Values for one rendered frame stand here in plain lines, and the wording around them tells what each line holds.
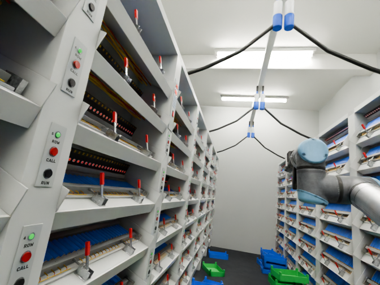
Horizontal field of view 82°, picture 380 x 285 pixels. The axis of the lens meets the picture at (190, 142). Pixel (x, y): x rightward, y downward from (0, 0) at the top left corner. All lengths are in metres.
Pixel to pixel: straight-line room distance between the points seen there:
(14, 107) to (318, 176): 0.81
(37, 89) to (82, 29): 0.18
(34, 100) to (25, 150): 0.09
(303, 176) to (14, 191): 0.77
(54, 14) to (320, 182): 0.83
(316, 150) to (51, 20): 0.80
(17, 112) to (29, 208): 0.17
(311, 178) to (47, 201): 0.74
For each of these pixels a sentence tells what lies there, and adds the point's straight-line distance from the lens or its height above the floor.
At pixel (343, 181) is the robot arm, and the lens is 0.86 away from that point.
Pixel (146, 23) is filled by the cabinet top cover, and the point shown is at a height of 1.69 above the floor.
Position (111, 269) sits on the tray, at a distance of 0.83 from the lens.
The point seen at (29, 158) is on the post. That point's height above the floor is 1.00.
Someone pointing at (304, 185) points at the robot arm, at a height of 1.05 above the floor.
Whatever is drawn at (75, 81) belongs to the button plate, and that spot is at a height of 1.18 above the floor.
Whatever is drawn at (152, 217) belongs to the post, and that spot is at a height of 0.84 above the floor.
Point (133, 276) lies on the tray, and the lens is 1.16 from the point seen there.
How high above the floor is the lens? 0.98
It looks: 12 degrees up
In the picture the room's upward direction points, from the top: 7 degrees clockwise
